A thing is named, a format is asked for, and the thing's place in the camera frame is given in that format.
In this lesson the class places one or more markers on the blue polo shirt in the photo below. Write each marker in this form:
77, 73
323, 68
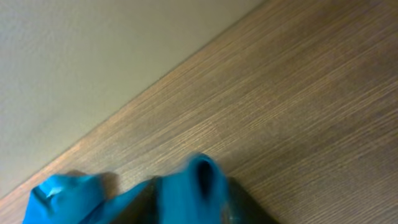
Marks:
196, 194

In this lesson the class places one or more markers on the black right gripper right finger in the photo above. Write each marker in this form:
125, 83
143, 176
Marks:
242, 208

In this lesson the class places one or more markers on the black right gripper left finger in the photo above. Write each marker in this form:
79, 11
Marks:
143, 209

